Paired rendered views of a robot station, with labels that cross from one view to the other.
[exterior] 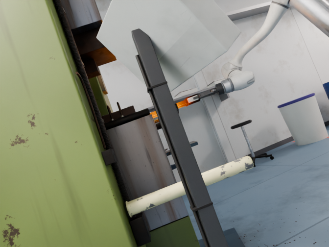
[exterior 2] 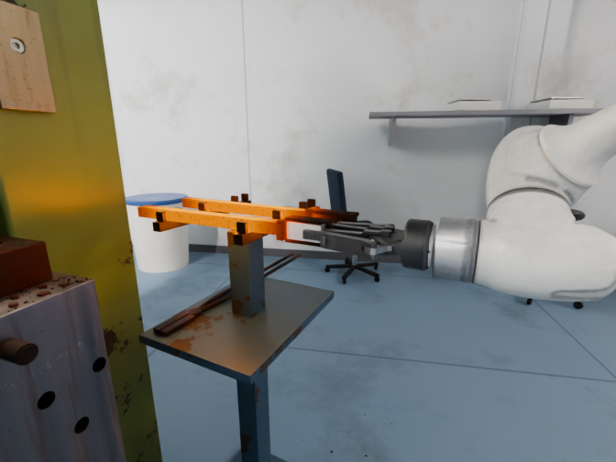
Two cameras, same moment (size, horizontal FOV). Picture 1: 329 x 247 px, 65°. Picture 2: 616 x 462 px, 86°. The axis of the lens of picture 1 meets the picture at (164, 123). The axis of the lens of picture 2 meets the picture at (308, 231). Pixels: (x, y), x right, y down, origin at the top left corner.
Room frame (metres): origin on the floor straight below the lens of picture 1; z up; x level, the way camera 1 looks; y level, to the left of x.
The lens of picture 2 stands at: (1.14, -0.46, 1.13)
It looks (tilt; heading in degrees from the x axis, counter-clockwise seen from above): 15 degrees down; 24
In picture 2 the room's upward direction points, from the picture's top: straight up
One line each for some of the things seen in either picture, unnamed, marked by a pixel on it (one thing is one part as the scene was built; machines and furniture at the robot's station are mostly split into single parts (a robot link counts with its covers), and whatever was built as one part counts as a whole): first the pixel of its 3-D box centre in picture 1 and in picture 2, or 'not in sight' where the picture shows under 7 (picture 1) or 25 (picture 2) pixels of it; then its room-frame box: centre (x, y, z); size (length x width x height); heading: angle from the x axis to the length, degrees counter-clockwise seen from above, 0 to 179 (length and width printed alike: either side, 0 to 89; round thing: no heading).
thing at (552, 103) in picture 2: (217, 83); (558, 104); (4.25, -1.06, 1.40); 0.32 x 0.31 x 0.08; 105
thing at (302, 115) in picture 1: (303, 119); not in sight; (4.18, -2.12, 0.35); 0.58 x 0.58 x 0.71
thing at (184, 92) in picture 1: (185, 94); (471, 106); (4.10, -0.48, 1.40); 0.33 x 0.32 x 0.08; 105
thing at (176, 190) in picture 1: (191, 185); not in sight; (0.87, -0.01, 0.62); 0.44 x 0.05 x 0.05; 95
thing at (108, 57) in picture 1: (68, 58); not in sight; (1.19, 0.32, 1.32); 0.42 x 0.20 x 0.10; 95
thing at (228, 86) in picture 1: (226, 86); (452, 248); (1.64, -0.46, 0.98); 0.09 x 0.06 x 0.09; 179
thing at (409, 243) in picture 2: (215, 90); (400, 242); (1.64, -0.38, 0.98); 0.09 x 0.08 x 0.07; 89
